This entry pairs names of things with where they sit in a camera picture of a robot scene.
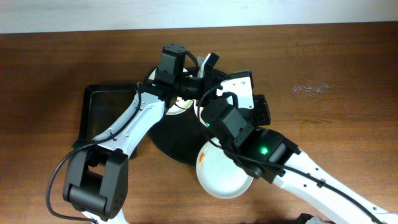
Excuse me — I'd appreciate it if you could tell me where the light grey plate bottom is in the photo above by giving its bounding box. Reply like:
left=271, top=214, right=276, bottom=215
left=195, top=141, right=254, bottom=200

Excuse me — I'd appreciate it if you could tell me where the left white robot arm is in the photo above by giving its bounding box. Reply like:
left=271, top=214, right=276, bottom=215
left=62, top=44, right=218, bottom=223

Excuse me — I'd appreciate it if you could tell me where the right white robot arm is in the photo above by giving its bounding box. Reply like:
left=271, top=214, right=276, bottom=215
left=198, top=70, right=397, bottom=223

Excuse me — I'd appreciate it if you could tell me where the round black serving tray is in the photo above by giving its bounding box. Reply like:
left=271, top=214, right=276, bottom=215
left=146, top=67, right=249, bottom=166

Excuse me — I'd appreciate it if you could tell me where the rectangular black tray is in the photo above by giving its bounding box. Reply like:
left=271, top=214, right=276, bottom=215
left=72, top=84, right=136, bottom=148

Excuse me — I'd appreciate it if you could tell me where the white plate top left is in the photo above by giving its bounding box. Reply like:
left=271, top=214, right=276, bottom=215
left=147, top=67, right=195, bottom=116

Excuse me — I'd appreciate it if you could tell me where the right black cable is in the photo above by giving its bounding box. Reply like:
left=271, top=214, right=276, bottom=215
left=196, top=85, right=386, bottom=224

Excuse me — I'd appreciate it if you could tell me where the black cable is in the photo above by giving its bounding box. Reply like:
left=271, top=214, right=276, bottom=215
left=45, top=51, right=200, bottom=222
left=196, top=85, right=386, bottom=224

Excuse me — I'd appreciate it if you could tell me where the left black cable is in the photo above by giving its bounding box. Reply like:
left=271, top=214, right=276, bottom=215
left=45, top=51, right=200, bottom=222

